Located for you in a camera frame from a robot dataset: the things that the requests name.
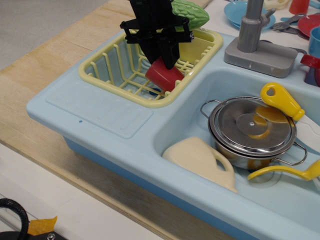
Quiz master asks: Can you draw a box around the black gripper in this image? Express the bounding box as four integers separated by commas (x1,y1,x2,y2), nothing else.
120,0,194,70

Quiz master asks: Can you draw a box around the red plastic cup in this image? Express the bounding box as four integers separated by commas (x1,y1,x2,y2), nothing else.
145,57,185,92

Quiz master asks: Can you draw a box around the orange plastic cup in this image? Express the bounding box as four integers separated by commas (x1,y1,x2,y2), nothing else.
289,0,310,15

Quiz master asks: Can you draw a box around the blue plastic cup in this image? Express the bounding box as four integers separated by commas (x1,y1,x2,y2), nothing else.
308,26,320,58

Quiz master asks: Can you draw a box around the yellow dish rack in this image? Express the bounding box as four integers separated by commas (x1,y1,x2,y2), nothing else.
78,27,224,108

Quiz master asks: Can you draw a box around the green bitter gourd toy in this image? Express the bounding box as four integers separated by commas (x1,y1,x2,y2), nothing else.
171,0,210,30

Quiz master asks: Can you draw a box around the blue plastic plate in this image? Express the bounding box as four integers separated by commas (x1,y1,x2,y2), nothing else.
224,1,276,30

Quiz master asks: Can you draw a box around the grey toy faucet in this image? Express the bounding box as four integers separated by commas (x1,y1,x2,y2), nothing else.
224,0,298,78

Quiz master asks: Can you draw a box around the light blue toy sink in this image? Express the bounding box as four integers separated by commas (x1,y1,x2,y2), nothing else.
26,28,320,240

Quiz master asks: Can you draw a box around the wooden board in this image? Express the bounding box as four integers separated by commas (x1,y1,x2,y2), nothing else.
0,0,229,240

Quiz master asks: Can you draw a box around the cream plastic jug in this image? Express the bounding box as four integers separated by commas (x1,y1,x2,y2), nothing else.
162,136,238,193

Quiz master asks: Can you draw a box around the cream toy item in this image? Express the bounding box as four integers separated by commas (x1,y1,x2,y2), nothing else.
263,0,290,10

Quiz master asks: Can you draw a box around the steel pot with lid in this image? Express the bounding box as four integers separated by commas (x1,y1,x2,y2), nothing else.
200,96,308,170

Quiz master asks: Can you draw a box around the grey plastic fork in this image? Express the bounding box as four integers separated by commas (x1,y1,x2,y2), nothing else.
271,13,306,31

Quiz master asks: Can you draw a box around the red plastic plate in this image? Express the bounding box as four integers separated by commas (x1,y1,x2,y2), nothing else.
297,14,320,37

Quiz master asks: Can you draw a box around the red pot in corner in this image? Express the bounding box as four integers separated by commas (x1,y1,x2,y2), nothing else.
300,54,320,88

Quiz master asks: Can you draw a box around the yellow plastic ladle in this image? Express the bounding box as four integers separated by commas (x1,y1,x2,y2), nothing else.
247,159,320,181

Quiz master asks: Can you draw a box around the yellow tape piece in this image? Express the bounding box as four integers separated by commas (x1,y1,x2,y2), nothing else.
27,216,58,236

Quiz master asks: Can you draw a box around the black device base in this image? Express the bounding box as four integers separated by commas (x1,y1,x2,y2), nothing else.
0,231,67,240

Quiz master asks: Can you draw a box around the yellow handled toy knife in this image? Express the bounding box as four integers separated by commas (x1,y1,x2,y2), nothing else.
260,82,320,152

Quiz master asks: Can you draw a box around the black braided cable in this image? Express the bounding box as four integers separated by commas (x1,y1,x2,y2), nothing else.
0,198,30,240

